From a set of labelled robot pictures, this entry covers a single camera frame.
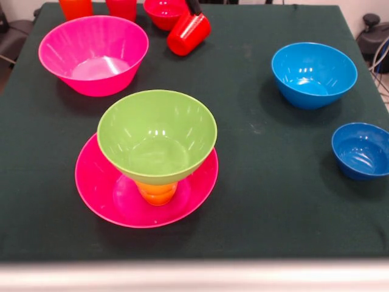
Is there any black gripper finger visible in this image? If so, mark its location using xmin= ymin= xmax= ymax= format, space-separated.
xmin=185 ymin=0 xmax=203 ymax=16

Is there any red cup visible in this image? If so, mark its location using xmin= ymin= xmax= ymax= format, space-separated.
xmin=105 ymin=0 xmax=137 ymax=23
xmin=166 ymin=12 xmax=212 ymax=57

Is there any large pink bowl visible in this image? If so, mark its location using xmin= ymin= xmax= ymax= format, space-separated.
xmin=74 ymin=132 xmax=219 ymax=229
xmin=38 ymin=15 xmax=150 ymax=97

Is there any orange cup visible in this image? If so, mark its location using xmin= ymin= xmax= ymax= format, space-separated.
xmin=58 ymin=0 xmax=93 ymax=21

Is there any green bowl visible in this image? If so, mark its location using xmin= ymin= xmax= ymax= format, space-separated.
xmin=97 ymin=89 xmax=218 ymax=184

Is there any yellow cup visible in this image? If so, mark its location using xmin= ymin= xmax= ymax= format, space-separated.
xmin=135 ymin=179 xmax=179 ymax=207

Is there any small pink bowl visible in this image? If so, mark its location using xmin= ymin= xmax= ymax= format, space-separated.
xmin=143 ymin=0 xmax=193 ymax=32

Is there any light blue bowl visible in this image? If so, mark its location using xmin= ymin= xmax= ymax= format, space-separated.
xmin=271 ymin=41 xmax=359 ymax=110

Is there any dark green table cloth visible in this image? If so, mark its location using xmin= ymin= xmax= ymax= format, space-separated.
xmin=0 ymin=2 xmax=389 ymax=262

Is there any small dark blue bowl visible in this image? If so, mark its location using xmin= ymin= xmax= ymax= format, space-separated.
xmin=331 ymin=122 xmax=389 ymax=181

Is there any bundle of cables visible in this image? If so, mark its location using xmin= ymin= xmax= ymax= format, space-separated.
xmin=368 ymin=36 xmax=389 ymax=106

